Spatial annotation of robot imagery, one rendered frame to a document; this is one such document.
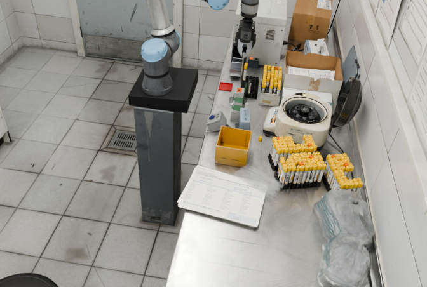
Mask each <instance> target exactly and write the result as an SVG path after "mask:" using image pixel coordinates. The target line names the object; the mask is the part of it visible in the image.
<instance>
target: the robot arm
mask: <svg viewBox="0 0 427 287"><path fill-rule="evenodd" d="M202 1H205V2H207V3H208V4H209V6H210V7H211V8H212V9H213V10H221V9H223V8H224V7H225V6H226V5H227V4H228V2H229V0H202ZM146 5H147V9H148V12H149V16H150V19H151V23H152V30H151V36H152V39H150V40H147V41H146V42H145V43H144V44H143V45H142V52H141V54H142V60H143V66H144V79H143V82H142V89H143V91H144V92H145V93H146V94H148V95H152V96H161V95H166V94H167V93H169V92H171V91H172V90H173V80H172V78H171V76H170V73H169V70H168V61H169V59H171V57H172V56H173V54H174V53H175V52H176V51H177V50H178V48H179V46H180V35H179V33H178V32H177V31H176V30H175V28H174V26H173V25H171V24H170V21H169V17H168V12H167V9H166V4H165V0H146ZM240 6H241V13H240V15H241V16H243V17H244V18H243V19H242V20H240V25H239V28H238V32H236V37H235V42H236V46H237V49H238V52H239V54H240V55H241V57H242V56H243V45H244V43H247V48H246V52H245V57H246V56H247V55H248V54H249V53H250V52H251V50H252V48H253V47H254V45H255V42H256V34H254V33H255V21H253V19H252V18H255V17H256V16H257V12H258V7H259V0H241V3H240ZM253 22H254V23H253Z"/></svg>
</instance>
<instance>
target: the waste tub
mask: <svg viewBox="0 0 427 287"><path fill-rule="evenodd" d="M251 136H252V131H250V130H243V129H238V128H231V127H227V126H221V128H220V131H219V136H218V139H217V143H216V145H215V146H216V150H215V163H216V164H223V165H226V166H233V167H237V168H241V167H242V166H245V165H246V163H247V157H248V151H249V147H250V140H251Z"/></svg>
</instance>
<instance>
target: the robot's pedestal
mask: <svg viewBox="0 0 427 287"><path fill-rule="evenodd" d="M133 111H134V120H135V135H136V144H137V159H138V167H139V183H140V198H141V207H142V221H144V222H152V223H156V224H163V225H171V226H174V225H175V221H176V218H177V214H178V210H179V207H178V200H179V198H180V196H181V145H182V113H181V112H173V111H168V110H159V109H150V108H145V107H137V106H134V107H133Z"/></svg>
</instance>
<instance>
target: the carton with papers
mask: <svg viewBox="0 0 427 287"><path fill-rule="evenodd" d="M342 82H343V77H342V68H341V60H340V58H339V57H334V56H329V55H320V54H317V53H307V54H306V55H304V54H303V53H302V52H299V51H289V50H287V51H286V55H285V61H284V65H283V72H282V78H281V93H282V90H283V87H284V88H293V89H298V90H308V91H317V92H322V93H331V95H332V105H336V102H337V98H338V96H339V92H340V89H341V86H342Z"/></svg>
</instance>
